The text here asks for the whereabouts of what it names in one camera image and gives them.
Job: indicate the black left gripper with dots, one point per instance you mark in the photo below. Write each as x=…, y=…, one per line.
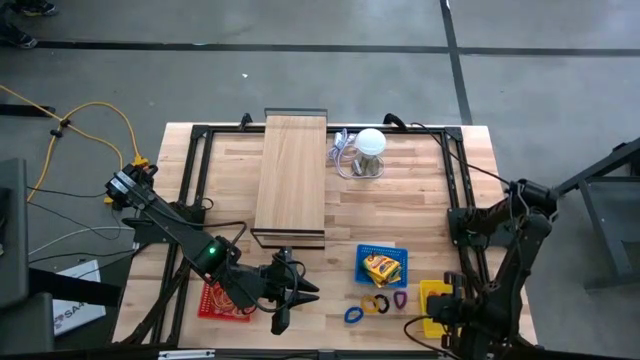
x=280, y=285

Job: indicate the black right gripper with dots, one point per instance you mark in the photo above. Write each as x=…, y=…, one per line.
x=447, y=307

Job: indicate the yellow green crayon box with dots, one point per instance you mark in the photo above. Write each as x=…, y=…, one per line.
x=380, y=265
x=392, y=282

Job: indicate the blue plastic basket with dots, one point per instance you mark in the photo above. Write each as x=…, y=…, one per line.
x=400, y=252

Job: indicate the yellow rubber band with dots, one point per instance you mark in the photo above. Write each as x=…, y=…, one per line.
x=222, y=305

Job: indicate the red rubber band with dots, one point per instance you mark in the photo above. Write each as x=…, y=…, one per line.
x=216, y=295

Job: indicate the red plastic basket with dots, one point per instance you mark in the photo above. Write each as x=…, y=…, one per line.
x=210, y=315

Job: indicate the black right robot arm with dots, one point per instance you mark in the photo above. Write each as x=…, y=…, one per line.
x=525, y=240

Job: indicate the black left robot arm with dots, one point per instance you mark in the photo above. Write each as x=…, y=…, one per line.
x=170, y=225

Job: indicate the yellow plastic basket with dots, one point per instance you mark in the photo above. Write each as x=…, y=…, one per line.
x=429, y=287

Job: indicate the grey metal table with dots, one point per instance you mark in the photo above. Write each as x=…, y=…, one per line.
x=610, y=200

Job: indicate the white printed sign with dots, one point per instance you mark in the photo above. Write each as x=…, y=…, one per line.
x=80, y=315

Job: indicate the dark grey equipment stand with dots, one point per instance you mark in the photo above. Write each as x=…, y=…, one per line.
x=12, y=225

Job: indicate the black flat bar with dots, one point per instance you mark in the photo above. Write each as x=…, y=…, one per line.
x=25, y=110

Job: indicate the person's black shoe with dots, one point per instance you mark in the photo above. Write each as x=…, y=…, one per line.
x=30, y=6
x=15, y=37

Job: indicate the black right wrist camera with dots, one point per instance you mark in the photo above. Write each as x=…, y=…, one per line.
x=454, y=282

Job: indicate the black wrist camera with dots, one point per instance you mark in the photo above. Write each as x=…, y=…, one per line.
x=454, y=282
x=280, y=322

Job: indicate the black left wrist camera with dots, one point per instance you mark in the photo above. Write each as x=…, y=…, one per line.
x=280, y=322

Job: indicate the wooden shelf riser black frame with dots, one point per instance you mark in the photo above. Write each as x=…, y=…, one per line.
x=292, y=175

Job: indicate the silver metal bracket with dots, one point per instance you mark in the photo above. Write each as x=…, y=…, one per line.
x=185, y=355

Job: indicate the black aluminium rig frame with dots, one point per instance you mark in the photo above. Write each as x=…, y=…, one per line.
x=230, y=130

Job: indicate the black curved frame bracket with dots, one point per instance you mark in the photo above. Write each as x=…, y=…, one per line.
x=395, y=119
x=245, y=120

